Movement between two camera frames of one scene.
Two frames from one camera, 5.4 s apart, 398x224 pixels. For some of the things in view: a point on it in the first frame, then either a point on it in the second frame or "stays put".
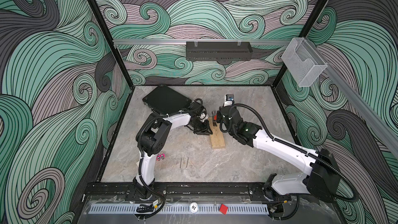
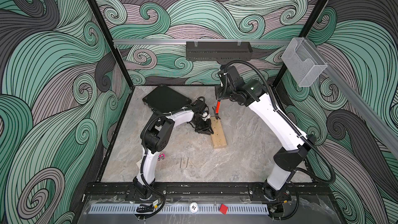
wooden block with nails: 216,137 stays put
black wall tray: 218,51 stays put
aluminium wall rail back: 201,40 stays put
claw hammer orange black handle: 214,118 → 216,110
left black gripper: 204,131 stays put
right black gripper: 219,114 → 218,95
